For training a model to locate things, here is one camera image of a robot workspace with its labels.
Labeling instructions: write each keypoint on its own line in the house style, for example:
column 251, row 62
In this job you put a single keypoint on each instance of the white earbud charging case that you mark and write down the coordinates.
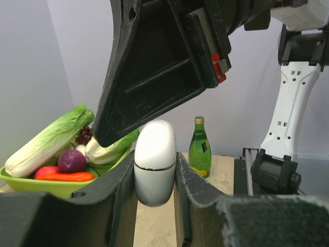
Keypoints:
column 154, row 163

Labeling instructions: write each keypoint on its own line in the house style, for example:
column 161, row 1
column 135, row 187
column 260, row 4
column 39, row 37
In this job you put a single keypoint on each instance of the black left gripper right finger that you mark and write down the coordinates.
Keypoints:
column 205, row 216

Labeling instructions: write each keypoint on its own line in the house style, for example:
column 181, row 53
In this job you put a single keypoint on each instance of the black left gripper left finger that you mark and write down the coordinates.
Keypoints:
column 103, row 213

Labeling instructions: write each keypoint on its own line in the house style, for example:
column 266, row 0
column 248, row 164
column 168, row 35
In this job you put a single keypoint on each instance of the purple grapes bunch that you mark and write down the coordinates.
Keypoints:
column 84, row 136

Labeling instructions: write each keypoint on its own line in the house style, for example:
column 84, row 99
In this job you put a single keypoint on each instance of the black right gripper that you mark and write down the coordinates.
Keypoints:
column 165, row 53

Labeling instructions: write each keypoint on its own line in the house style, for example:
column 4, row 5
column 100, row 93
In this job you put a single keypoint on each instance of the green glass bottle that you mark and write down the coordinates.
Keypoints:
column 199, row 150

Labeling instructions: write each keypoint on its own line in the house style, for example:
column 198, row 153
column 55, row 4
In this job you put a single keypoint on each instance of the purple red onion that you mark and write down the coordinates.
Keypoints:
column 72, row 161

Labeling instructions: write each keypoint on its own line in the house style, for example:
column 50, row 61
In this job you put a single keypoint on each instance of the orange red pepper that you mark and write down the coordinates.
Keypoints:
column 67, row 177

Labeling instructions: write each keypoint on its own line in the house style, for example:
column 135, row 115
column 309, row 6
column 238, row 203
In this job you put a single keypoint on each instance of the green leafy bok choy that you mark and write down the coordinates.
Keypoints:
column 102, row 156

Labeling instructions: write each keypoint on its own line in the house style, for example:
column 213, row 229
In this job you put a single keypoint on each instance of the long green white cabbage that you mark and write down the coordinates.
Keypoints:
column 44, row 145

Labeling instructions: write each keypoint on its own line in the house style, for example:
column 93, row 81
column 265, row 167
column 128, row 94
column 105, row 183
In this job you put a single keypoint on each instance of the aluminium frame rail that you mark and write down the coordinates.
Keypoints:
column 243, row 184

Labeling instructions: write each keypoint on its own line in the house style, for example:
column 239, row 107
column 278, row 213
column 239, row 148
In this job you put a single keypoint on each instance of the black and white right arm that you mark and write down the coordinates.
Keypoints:
column 302, row 54

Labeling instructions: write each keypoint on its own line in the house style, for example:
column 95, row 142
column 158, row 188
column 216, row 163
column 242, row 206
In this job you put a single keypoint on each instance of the red apple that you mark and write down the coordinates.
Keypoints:
column 46, row 170

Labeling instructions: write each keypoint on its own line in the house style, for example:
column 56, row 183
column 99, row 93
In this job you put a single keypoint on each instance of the green plastic basket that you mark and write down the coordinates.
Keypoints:
column 58, row 188

